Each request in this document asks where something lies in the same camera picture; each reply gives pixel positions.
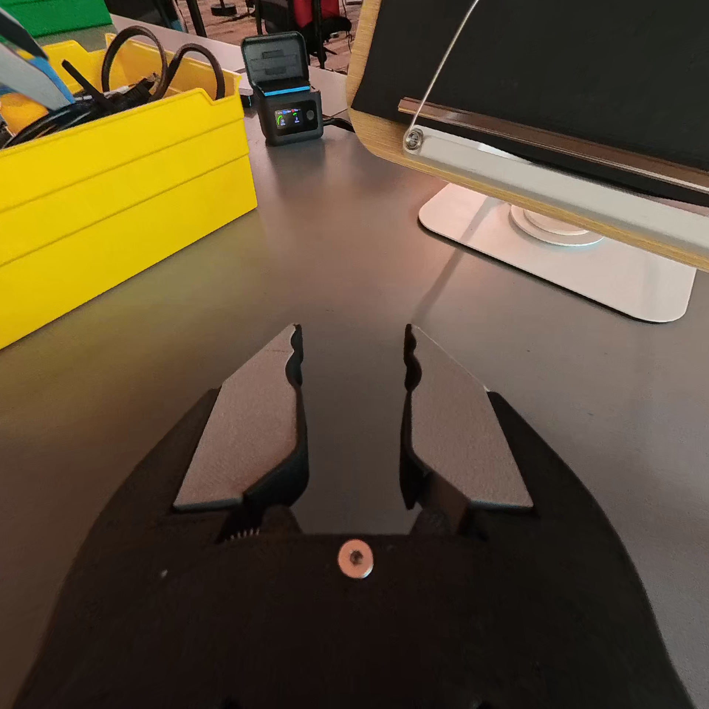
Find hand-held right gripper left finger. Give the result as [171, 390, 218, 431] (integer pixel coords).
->
[172, 323, 309, 511]

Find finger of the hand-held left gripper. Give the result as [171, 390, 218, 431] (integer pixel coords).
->
[0, 8, 61, 110]

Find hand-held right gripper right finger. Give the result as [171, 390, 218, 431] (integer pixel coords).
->
[399, 323, 535, 511]

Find yellow plastic bin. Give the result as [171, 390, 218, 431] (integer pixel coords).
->
[0, 41, 258, 351]

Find green plastic bin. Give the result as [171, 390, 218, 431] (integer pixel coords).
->
[0, 0, 113, 38]

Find grey charger case with screen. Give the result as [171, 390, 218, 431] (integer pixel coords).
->
[241, 30, 325, 147]

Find red office chair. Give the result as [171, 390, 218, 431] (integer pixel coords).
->
[292, 0, 353, 41]

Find black board with wooden edge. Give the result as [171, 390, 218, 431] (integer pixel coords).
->
[346, 0, 709, 273]

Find thin metal wire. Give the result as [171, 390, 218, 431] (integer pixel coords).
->
[404, 0, 480, 151]

